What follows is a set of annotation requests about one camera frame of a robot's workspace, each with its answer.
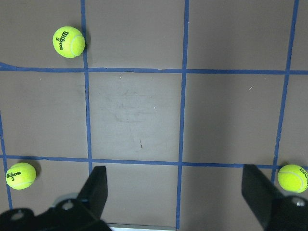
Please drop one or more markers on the centre Head tennis ball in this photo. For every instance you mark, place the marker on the centre Head tennis ball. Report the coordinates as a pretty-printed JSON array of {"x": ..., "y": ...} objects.
[{"x": 293, "y": 178}]

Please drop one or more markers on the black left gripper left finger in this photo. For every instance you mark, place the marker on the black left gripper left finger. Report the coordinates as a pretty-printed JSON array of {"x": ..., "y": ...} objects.
[{"x": 93, "y": 194}]

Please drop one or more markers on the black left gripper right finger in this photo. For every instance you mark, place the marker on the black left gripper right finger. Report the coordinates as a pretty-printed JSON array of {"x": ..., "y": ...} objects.
[{"x": 262, "y": 197}]

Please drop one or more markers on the tennis ball near grid cross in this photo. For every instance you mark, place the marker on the tennis ball near grid cross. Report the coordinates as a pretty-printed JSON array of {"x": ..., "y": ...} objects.
[{"x": 68, "y": 42}]

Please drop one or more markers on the tennis ball far left side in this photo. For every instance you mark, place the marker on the tennis ball far left side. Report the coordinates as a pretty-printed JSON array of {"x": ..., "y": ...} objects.
[{"x": 20, "y": 176}]

